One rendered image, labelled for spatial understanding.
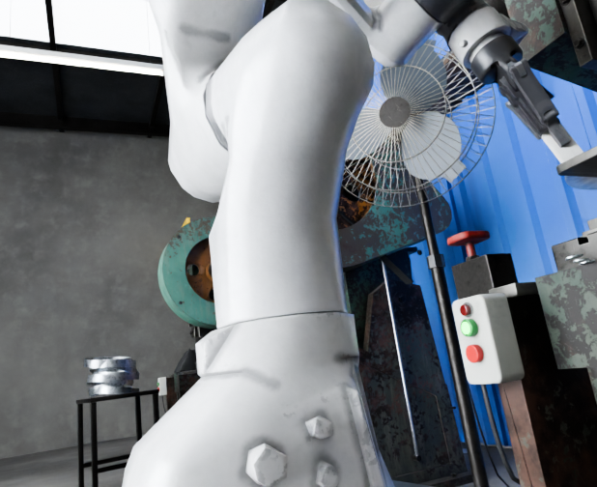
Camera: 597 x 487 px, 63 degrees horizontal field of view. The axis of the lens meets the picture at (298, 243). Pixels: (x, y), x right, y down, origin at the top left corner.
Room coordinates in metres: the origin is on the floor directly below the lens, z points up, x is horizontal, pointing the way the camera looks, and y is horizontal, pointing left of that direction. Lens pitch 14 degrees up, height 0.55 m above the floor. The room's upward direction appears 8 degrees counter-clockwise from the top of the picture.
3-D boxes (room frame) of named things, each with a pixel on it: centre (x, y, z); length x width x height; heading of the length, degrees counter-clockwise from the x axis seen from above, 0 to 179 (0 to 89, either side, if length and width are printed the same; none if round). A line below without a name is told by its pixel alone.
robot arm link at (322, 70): (0.38, 0.00, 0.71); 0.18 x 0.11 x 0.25; 37
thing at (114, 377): (3.16, 1.26, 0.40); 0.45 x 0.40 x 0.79; 36
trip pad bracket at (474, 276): (0.90, -0.33, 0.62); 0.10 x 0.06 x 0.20; 24
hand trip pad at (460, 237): (0.92, -0.33, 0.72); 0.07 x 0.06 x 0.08; 114
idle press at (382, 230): (2.44, -0.29, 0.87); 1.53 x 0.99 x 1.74; 112
